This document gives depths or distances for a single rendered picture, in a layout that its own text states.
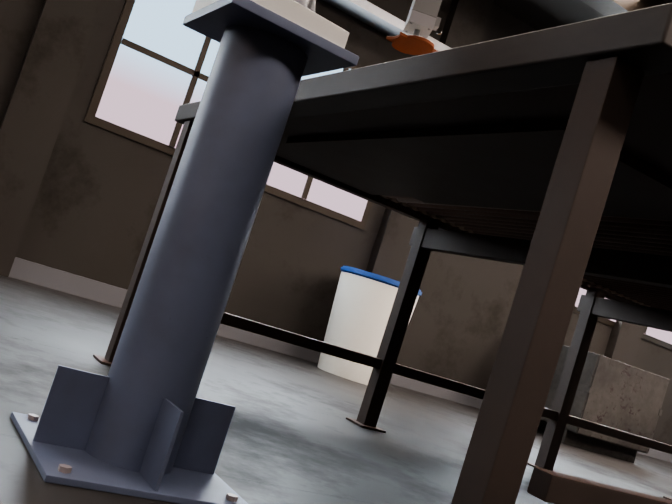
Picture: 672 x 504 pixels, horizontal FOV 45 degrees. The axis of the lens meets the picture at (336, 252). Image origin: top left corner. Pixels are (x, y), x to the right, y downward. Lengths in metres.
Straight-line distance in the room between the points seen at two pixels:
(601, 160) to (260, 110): 0.65
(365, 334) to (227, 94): 3.89
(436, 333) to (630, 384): 1.45
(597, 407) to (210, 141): 4.88
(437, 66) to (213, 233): 0.51
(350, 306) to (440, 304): 1.24
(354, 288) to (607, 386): 1.97
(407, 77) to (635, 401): 4.97
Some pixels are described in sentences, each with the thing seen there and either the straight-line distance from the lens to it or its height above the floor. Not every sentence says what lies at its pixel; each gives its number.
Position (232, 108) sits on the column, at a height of 0.69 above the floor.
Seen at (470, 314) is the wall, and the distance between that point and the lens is 6.61.
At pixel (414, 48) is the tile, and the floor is 1.07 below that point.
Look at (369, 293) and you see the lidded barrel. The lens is 5.32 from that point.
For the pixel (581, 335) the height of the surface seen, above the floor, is 0.63.
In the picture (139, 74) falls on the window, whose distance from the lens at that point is 5.29.
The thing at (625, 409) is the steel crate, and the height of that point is 0.36.
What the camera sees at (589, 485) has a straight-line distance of 1.31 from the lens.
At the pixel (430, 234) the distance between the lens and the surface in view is 3.25.
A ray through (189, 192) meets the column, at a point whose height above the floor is 0.52.
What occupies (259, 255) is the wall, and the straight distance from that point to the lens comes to 5.59.
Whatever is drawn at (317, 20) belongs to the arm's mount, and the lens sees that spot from 1.58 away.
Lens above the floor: 0.40
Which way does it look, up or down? 4 degrees up
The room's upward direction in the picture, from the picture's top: 18 degrees clockwise
